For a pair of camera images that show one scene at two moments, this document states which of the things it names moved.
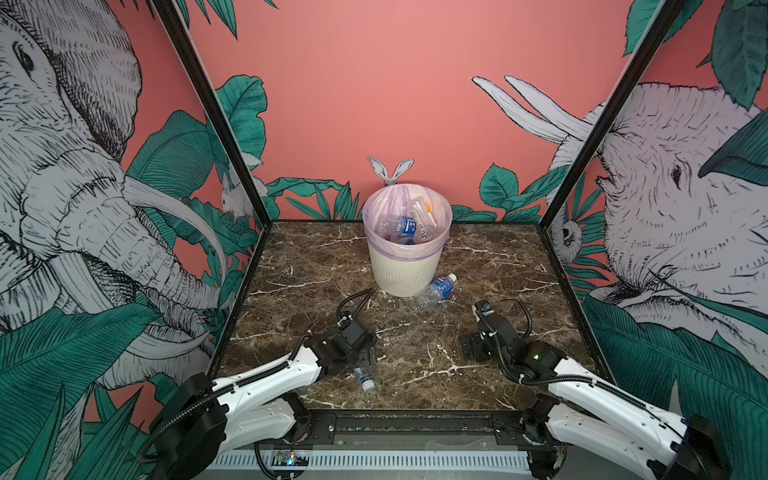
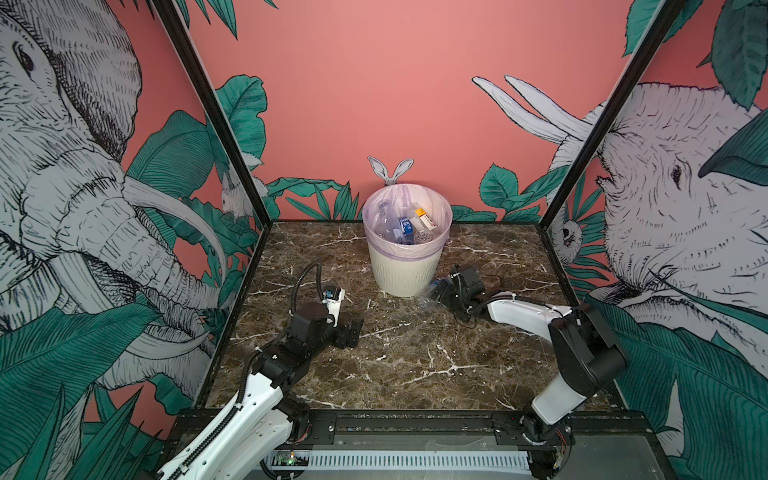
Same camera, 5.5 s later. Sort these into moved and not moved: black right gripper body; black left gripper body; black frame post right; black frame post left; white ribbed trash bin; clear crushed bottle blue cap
Moved: black right gripper body; black left gripper body; clear crushed bottle blue cap
Not moved: black frame post left; white ribbed trash bin; black frame post right
